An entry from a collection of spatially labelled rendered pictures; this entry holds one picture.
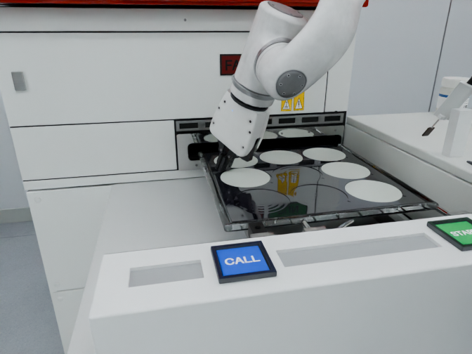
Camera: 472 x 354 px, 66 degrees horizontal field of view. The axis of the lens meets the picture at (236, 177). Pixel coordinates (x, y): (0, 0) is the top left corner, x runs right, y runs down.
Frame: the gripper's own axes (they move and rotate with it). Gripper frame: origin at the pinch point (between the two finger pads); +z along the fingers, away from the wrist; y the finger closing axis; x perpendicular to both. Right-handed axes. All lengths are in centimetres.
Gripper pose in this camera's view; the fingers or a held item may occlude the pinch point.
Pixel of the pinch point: (225, 161)
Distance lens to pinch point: 76.5
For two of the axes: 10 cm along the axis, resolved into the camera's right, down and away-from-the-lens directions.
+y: 6.9, 6.1, -3.8
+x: 6.4, -2.9, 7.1
